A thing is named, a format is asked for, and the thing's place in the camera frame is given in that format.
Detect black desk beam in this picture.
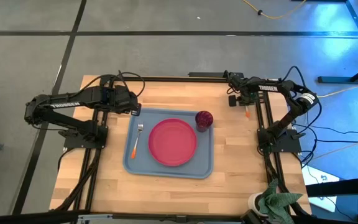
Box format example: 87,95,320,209
305,175,358,224

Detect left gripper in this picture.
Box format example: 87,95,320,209
104,85,143,118

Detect tan floor cable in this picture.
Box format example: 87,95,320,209
309,133,358,162

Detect fork with orange handle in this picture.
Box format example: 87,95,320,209
130,123,145,160

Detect black metal stand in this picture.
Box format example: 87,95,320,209
317,0,358,85

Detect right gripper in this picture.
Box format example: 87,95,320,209
227,77,261,108

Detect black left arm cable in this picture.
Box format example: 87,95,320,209
73,71,146,98

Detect red round plate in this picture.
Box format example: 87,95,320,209
147,118,198,167

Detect black aluminium table frame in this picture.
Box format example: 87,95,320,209
54,70,295,218

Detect black floor cables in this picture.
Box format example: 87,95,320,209
290,123,358,169

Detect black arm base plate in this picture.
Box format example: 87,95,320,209
257,127,306,154
57,124,109,150

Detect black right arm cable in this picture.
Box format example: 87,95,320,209
283,65,323,125

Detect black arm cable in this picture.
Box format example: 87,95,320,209
73,71,146,98
283,65,323,125

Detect green artificial plant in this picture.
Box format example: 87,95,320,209
257,178,304,224

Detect yellow cable with black plug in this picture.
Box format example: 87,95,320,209
242,0,308,20

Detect black horizontal beam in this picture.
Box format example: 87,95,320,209
0,210,358,224

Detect white plant pot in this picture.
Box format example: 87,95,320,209
247,192,272,218

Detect white printed sheet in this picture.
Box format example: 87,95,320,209
301,164,341,213

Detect grey-blue plastic tray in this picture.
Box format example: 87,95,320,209
122,108,214,180

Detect dark red ribbed cup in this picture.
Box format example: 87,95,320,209
195,110,214,133

